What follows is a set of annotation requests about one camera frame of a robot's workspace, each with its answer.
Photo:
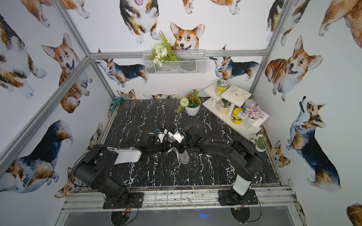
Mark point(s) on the white potted red flowers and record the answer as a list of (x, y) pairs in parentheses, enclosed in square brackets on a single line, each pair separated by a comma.
[(191, 103)]

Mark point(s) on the pink flowers white pot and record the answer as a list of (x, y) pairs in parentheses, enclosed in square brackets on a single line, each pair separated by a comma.
[(253, 113)]

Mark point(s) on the small white potted plant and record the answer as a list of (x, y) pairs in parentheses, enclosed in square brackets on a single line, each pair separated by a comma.
[(259, 141)]

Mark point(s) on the aluminium frame rail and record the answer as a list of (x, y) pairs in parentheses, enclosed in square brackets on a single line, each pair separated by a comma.
[(179, 200)]

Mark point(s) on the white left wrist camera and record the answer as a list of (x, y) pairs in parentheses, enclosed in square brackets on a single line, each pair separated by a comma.
[(162, 135)]

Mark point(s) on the green cloth ribbon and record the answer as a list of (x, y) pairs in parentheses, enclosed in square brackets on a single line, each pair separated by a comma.
[(116, 102)]

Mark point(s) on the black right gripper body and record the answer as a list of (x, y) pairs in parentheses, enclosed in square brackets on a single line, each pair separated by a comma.
[(188, 138)]

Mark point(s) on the green lidded jar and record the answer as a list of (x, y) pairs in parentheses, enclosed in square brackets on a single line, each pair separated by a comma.
[(221, 86)]

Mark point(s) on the woven basket with plant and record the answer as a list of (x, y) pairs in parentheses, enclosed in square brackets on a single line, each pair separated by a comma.
[(223, 107)]

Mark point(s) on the white wire wall basket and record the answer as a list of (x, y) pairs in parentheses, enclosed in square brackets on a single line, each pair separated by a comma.
[(189, 62)]

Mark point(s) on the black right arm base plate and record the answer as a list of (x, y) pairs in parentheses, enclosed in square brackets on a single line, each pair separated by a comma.
[(231, 198)]

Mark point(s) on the grey canvas sneaker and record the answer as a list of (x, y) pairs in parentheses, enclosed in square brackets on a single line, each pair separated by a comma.
[(177, 145)]

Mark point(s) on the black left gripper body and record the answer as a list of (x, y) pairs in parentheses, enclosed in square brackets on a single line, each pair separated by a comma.
[(154, 140)]

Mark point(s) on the yellow container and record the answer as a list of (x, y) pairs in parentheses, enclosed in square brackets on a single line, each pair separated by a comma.
[(235, 118)]

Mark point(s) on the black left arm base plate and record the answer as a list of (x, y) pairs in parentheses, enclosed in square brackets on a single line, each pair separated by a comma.
[(131, 200)]

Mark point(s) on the green white artificial flowers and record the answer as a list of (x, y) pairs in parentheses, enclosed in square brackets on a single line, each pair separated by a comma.
[(162, 54)]

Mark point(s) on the blue grey tin can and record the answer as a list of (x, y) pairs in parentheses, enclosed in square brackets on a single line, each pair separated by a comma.
[(247, 104)]

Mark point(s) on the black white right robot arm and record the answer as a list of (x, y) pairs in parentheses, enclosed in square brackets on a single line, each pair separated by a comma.
[(246, 163)]

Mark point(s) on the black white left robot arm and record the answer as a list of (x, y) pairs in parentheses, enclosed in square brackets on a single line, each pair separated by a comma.
[(94, 168)]

